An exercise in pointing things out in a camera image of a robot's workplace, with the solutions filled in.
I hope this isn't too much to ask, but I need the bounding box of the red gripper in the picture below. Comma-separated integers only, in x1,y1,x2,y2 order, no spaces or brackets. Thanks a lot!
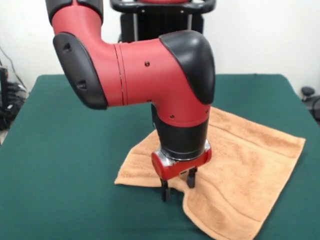
150,139,214,203

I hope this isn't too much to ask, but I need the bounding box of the tan terry towel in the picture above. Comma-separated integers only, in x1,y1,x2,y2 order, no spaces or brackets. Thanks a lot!
114,107,306,240

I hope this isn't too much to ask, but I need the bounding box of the dark green table cloth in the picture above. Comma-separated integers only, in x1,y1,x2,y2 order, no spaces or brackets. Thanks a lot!
0,73,320,240

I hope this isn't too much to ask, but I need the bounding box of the black round caster foot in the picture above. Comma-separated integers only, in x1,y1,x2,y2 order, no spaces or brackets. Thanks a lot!
300,86,320,126

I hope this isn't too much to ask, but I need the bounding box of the black box device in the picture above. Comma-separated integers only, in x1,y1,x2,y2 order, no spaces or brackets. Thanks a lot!
0,66,10,130

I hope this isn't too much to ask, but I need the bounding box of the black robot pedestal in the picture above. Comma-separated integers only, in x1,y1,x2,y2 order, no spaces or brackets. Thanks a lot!
109,0,216,44

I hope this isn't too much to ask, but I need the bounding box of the black cable bundle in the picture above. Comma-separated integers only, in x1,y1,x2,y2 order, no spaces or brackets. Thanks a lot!
4,81,29,127

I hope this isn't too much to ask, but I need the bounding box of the grey wall cable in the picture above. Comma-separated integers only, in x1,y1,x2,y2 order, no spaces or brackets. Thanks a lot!
0,46,28,91

